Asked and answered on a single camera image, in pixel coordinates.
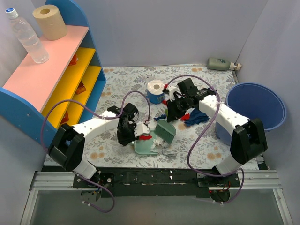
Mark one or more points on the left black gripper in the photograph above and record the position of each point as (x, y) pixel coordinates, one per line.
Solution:
(125, 136)

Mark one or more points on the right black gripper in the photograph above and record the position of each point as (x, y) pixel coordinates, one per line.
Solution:
(175, 109)

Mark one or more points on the red paper scrap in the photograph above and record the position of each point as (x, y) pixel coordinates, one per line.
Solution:
(145, 137)
(185, 117)

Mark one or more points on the green dustpan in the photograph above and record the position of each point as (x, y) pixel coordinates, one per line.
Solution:
(145, 147)

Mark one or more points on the white paper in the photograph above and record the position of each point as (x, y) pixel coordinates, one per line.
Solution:
(157, 143)

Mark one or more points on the green hand brush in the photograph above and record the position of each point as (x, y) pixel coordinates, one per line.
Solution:
(165, 130)

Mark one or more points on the grey paper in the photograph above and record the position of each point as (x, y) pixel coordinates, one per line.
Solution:
(168, 152)

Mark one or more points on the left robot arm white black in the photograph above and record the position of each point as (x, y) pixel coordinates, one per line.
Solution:
(67, 146)

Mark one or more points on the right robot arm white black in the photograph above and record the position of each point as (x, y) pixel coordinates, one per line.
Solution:
(248, 138)

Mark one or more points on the dark blue crumpled paper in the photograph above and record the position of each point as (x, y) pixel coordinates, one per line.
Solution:
(196, 117)

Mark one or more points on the small dark blue scrap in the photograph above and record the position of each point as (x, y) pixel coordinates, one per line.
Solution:
(163, 116)

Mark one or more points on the white toilet roll blue wrap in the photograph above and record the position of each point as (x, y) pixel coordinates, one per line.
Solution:
(155, 92)

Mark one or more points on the grey lotion bottle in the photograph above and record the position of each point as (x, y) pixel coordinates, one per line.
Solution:
(222, 65)

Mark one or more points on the orange item middle shelf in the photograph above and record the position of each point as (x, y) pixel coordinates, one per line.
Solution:
(81, 88)

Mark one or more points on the orange item shelf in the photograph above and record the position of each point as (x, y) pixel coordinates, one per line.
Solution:
(73, 60)
(65, 118)
(81, 88)

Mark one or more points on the orange item lower shelf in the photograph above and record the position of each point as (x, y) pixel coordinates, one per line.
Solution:
(65, 118)

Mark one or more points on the blue plastic bucket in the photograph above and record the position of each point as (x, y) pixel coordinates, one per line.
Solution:
(253, 101)

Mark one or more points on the orange item upper shelf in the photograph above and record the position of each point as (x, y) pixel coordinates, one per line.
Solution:
(73, 60)

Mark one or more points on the blue pink yellow shelf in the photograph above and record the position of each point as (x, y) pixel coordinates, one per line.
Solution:
(36, 96)

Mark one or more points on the brown toilet paper roll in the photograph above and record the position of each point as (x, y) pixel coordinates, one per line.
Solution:
(50, 21)

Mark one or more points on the clear plastic water bottle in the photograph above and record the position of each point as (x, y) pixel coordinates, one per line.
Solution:
(27, 36)

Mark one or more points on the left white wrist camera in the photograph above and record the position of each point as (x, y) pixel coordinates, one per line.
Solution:
(141, 129)

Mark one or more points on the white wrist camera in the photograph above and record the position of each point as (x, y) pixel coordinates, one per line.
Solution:
(170, 91)
(141, 129)

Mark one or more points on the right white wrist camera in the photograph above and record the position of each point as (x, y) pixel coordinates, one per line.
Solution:
(170, 91)

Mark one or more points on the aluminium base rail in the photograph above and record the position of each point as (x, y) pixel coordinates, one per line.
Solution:
(156, 197)

